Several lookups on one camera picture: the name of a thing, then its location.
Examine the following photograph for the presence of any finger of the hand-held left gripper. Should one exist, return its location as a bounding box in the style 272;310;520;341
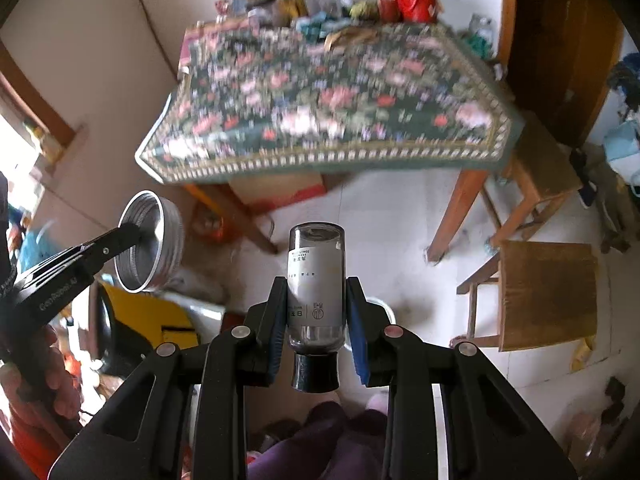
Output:
80;246;136;281
70;225;147;256

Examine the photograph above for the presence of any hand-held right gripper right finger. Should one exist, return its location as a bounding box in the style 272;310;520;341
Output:
344;276;581;480

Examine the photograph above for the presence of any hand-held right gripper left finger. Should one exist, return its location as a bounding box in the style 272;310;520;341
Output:
47;275;290;480

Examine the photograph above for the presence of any white round bucket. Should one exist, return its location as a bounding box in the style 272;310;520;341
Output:
367;297;399;327

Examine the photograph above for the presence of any silver metal lid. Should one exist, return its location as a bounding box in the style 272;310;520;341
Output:
112;191;186;294

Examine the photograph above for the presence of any clear bottle with black cap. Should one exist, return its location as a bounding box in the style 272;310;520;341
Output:
286;224;347;394

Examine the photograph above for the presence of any person's left forearm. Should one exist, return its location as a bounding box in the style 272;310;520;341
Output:
0;402;68;466

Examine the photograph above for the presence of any person's left hand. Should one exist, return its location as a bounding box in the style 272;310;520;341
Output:
0;327;82;437

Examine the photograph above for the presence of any yellow black bag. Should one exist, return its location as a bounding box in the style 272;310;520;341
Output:
97;280;226;377

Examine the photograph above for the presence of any red plastic bag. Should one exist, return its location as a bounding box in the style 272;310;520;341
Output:
192;209;237;247

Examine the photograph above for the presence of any red beige cardboard box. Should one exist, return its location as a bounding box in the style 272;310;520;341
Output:
227;172;329;214

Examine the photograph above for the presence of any wooden table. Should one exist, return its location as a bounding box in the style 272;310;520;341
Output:
182;167;493;264

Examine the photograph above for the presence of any large wooden stool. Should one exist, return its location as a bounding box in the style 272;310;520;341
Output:
456;240;599;354

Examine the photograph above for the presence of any red patterned cloth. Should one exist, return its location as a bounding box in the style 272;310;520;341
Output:
177;22;232;79

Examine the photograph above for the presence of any yellow slipper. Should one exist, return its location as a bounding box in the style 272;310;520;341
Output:
570;337;596;374

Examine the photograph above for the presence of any floral tablecloth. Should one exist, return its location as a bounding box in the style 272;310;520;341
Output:
135;22;526;186

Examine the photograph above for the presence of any small wooden stool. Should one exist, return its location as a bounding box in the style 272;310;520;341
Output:
482;110;585;242

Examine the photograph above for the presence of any dark blue shoe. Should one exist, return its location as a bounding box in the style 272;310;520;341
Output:
570;150;599;209

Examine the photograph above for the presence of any cluttered wooden stool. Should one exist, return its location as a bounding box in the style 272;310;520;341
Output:
595;160;640;257

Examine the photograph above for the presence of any teal crumpled plastic bag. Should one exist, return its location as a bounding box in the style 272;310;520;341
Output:
295;15;351;42

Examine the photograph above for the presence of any brown paper wrapper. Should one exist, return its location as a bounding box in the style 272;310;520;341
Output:
325;27;382;52

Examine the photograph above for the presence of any green plastic bag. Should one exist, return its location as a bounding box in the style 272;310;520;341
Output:
465;32;494;59

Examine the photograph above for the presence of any yellow spiky ornament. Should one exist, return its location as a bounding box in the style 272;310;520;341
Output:
350;0;379;22

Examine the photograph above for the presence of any light blue bag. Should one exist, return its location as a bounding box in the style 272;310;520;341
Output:
602;120;640;167

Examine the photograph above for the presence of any glass jar with white lid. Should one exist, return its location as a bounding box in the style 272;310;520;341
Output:
470;15;494;41

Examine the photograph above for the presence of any brown wooden door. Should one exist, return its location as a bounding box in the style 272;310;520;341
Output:
500;0;627;152

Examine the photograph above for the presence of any pile of clothes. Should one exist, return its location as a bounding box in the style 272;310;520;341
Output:
607;60;640;127

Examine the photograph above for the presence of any wooden window frame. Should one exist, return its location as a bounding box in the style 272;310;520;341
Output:
0;40;77;147

